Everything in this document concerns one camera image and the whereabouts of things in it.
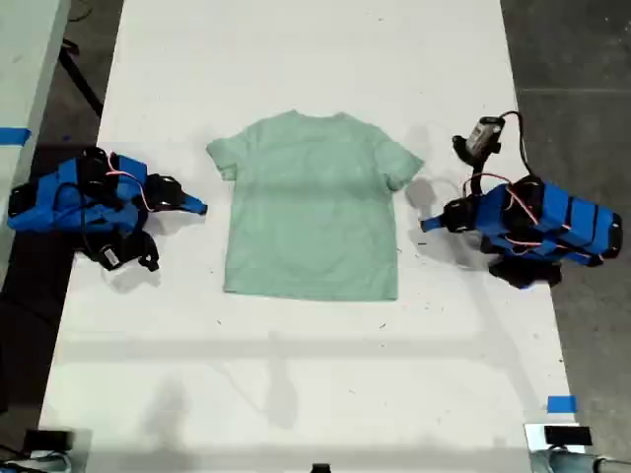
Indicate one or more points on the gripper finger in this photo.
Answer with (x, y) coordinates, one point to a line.
(196, 209)
(434, 220)
(435, 226)
(196, 202)

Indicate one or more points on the pale green T-shirt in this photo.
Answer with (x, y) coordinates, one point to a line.
(310, 212)

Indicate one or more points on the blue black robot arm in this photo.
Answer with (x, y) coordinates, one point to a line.
(557, 207)
(44, 207)

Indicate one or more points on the black stand leg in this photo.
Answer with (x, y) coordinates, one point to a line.
(79, 81)

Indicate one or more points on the long blue tape strip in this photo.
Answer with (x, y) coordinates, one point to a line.
(12, 135)

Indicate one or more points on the pale side table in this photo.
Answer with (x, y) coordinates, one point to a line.
(24, 59)

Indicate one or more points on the short blue tape strip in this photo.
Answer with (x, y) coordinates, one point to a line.
(562, 404)

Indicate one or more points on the small black box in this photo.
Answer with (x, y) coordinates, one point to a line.
(47, 439)
(567, 436)

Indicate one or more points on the small black object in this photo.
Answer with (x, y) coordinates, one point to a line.
(321, 468)

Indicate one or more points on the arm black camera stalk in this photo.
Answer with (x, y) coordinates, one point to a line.
(145, 249)
(477, 170)

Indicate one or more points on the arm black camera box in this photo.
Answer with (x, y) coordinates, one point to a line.
(480, 133)
(109, 257)

